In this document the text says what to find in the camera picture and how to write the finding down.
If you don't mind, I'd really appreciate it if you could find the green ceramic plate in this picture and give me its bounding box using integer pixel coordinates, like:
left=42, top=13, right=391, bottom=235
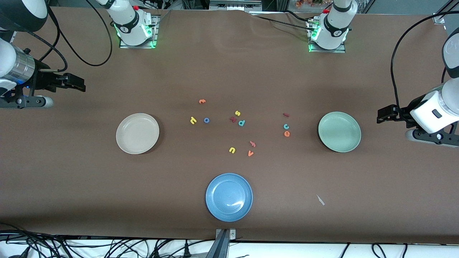
left=318, top=111, right=362, bottom=153

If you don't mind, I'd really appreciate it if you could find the beige ceramic plate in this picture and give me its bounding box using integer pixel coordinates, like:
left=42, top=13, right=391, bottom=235
left=116, top=113, right=160, bottom=155

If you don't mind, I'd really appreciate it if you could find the blue ceramic plate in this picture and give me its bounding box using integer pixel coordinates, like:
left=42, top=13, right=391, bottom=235
left=205, top=173, right=254, bottom=222

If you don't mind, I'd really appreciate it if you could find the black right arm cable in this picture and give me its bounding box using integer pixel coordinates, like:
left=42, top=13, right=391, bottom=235
left=22, top=0, right=113, bottom=72

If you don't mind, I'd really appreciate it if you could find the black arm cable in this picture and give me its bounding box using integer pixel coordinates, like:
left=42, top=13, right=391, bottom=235
left=22, top=0, right=113, bottom=72
left=390, top=11, right=459, bottom=109

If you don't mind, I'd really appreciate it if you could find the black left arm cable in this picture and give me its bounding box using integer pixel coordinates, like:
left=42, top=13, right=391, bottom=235
left=390, top=11, right=459, bottom=109

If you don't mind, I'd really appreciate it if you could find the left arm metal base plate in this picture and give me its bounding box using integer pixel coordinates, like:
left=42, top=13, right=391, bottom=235
left=307, top=18, right=346, bottom=53

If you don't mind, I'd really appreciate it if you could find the black base power cable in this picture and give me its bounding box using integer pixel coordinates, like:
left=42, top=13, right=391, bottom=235
left=251, top=11, right=318, bottom=33

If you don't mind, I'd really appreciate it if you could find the aluminium frame profile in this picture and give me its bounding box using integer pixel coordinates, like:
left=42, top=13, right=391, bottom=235
left=210, top=0, right=262, bottom=11

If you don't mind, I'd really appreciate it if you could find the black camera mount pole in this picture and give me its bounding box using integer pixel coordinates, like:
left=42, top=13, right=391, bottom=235
left=206, top=229, right=230, bottom=258

